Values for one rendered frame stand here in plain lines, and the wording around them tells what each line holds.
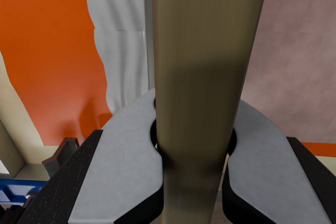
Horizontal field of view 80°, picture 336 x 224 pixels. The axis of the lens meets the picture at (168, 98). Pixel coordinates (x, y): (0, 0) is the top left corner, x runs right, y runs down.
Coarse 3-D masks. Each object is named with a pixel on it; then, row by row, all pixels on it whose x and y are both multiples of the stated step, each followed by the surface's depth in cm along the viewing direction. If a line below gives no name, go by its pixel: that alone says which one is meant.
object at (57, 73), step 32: (0, 32) 25; (32, 32) 25; (64, 32) 24; (256, 32) 23; (288, 32) 23; (320, 32) 23; (32, 64) 27; (64, 64) 27; (96, 64) 27; (256, 64) 25; (288, 64) 25; (320, 64) 25; (32, 96) 30; (64, 96) 30; (96, 96) 29; (256, 96) 28; (288, 96) 28; (320, 96) 27; (64, 128) 33; (96, 128) 33; (288, 128) 31; (320, 128) 30
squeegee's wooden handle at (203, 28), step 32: (160, 0) 5; (192, 0) 5; (224, 0) 5; (256, 0) 5; (160, 32) 6; (192, 32) 5; (224, 32) 5; (160, 64) 6; (192, 64) 6; (224, 64) 6; (160, 96) 7; (192, 96) 6; (224, 96) 6; (160, 128) 8; (192, 128) 7; (224, 128) 7; (192, 160) 8; (224, 160) 9; (192, 192) 9
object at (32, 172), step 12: (0, 120) 33; (0, 132) 33; (0, 144) 33; (12, 144) 35; (0, 156) 33; (12, 156) 36; (0, 168) 34; (12, 168) 36; (24, 168) 38; (36, 168) 38; (36, 180) 36
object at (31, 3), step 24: (0, 0) 23; (24, 0) 23; (48, 0) 23; (72, 0) 22; (264, 0) 21; (288, 0) 21; (312, 0) 21; (0, 24) 24; (24, 24) 24; (48, 24) 24; (72, 24) 24; (264, 24) 23; (288, 24) 23; (312, 24) 22
